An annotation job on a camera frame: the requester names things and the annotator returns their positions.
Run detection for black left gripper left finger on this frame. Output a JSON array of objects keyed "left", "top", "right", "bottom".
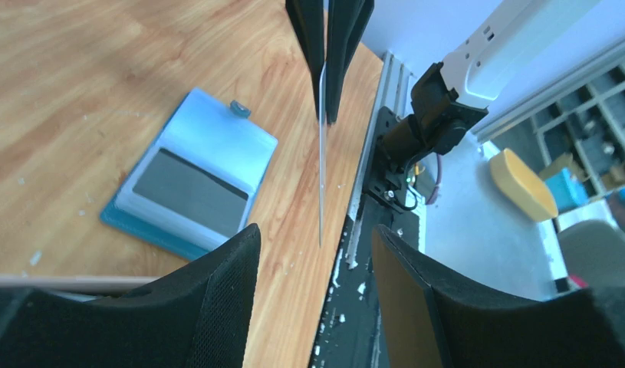
[{"left": 0, "top": 224, "right": 261, "bottom": 367}]

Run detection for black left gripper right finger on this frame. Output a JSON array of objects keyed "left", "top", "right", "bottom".
[{"left": 372, "top": 225, "right": 625, "bottom": 367}]

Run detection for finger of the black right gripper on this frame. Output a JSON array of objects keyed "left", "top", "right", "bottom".
[
  {"left": 325, "top": 0, "right": 374, "bottom": 125},
  {"left": 285, "top": 0, "right": 326, "bottom": 120}
]

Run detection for thin card edge-on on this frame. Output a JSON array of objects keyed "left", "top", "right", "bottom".
[{"left": 317, "top": 63, "right": 327, "bottom": 248}]

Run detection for teal leather card holder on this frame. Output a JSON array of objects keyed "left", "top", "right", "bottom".
[{"left": 100, "top": 88, "right": 278, "bottom": 261}]

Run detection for dark grey card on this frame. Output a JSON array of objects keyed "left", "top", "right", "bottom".
[{"left": 133, "top": 149, "right": 248, "bottom": 237}]

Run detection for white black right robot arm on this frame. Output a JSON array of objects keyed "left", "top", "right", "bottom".
[{"left": 285, "top": 1, "right": 595, "bottom": 166}]

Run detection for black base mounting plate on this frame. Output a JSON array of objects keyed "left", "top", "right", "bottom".
[{"left": 308, "top": 107, "right": 425, "bottom": 367}]

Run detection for yellow sponge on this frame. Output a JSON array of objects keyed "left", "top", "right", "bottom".
[{"left": 488, "top": 149, "right": 559, "bottom": 222}]

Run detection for grey storage shelf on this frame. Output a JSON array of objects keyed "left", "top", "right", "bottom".
[{"left": 527, "top": 57, "right": 625, "bottom": 200}]

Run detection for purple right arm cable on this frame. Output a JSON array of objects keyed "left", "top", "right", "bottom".
[{"left": 424, "top": 152, "right": 443, "bottom": 207}]

